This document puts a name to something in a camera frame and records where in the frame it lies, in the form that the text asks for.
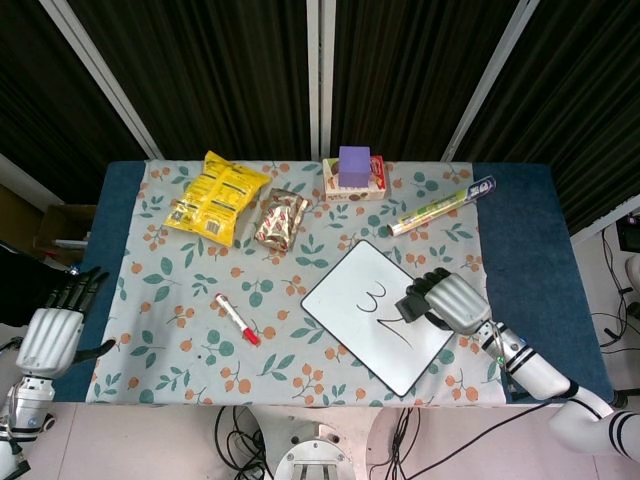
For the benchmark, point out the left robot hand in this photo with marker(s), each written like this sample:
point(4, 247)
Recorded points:
point(47, 340)

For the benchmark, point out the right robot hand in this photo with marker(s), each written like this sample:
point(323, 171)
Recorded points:
point(457, 302)

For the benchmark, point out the dark grey board eraser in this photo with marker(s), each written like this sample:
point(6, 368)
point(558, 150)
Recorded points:
point(412, 310)

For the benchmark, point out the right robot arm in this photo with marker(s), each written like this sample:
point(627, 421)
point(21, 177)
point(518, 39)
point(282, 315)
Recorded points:
point(535, 372)

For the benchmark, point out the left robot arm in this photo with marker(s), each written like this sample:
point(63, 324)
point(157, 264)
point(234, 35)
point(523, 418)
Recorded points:
point(25, 410)

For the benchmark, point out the blue table mat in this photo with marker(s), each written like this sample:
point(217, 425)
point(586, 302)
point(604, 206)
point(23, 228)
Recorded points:
point(530, 250)

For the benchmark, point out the cling film roll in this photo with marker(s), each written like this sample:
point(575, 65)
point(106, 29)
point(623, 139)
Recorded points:
point(440, 207)

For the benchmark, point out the black-framed whiteboard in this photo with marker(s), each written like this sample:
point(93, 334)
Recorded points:
point(345, 305)

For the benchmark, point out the cardboard box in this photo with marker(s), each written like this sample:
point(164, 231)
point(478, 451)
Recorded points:
point(55, 225)

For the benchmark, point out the floral leaf-and-fruit tablecloth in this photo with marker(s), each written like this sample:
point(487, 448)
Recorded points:
point(165, 310)

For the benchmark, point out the cookie box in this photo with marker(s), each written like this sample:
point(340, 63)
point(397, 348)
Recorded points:
point(350, 194)

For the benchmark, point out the purple foam cube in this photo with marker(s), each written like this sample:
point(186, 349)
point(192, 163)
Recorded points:
point(355, 165)

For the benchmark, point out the dark screen device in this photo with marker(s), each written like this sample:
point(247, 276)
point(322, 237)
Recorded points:
point(629, 235)

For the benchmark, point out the red-capped whiteboard marker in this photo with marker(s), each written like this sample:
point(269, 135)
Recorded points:
point(232, 315)

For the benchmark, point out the gold foil snack bag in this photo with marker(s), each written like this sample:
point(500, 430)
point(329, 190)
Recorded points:
point(280, 220)

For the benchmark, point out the yellow snack bag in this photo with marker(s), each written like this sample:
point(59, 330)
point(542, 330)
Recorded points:
point(215, 200)

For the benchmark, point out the black pleated curtain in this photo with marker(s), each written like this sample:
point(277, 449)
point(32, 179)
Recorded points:
point(210, 75)

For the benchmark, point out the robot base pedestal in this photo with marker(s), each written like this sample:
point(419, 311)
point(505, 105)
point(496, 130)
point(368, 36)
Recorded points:
point(315, 450)

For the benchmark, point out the white slanted frame post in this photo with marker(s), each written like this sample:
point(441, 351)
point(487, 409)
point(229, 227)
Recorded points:
point(100, 70)
point(490, 75)

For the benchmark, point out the white upright frame post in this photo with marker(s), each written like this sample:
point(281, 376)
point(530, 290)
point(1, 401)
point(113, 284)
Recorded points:
point(320, 75)

